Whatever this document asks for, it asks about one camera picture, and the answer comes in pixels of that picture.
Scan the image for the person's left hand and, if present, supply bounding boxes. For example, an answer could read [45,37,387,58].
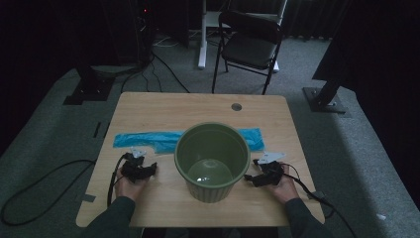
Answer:
[113,167,152,202]

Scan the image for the long black floor cable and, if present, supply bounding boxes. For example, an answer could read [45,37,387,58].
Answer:
[0,159,97,227]

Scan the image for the black folding chair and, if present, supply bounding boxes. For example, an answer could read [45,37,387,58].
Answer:
[211,9,284,96]

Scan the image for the black stand with square base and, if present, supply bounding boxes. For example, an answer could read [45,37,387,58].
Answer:
[62,63,117,107]

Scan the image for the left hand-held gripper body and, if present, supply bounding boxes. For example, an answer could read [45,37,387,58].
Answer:
[121,147,148,183]

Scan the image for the white floor cables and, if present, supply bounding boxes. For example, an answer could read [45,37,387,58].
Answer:
[153,34,181,48]

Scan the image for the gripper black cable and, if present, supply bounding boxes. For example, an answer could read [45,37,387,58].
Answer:
[281,163,360,238]
[106,152,132,207]

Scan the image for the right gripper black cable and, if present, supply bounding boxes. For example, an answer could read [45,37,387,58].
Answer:
[281,163,360,238]

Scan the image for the black stand with grey base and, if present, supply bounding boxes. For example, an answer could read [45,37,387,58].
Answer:
[302,78,348,115]

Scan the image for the blue plastic bag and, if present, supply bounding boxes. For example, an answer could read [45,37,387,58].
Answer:
[113,127,265,156]

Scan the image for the person's right hand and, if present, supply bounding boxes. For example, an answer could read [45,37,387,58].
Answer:
[263,164,301,205]

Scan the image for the thin black floor cable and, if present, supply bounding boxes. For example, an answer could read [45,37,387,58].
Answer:
[152,53,191,93]

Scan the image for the green plastic trash bin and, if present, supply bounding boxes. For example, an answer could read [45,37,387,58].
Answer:
[173,122,252,204]

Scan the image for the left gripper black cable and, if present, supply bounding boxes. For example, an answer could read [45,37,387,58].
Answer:
[106,152,132,207]

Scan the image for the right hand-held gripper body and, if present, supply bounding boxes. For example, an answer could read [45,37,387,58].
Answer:
[257,151,286,186]

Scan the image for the dark curtain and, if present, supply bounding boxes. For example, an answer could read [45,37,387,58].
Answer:
[311,0,420,206]

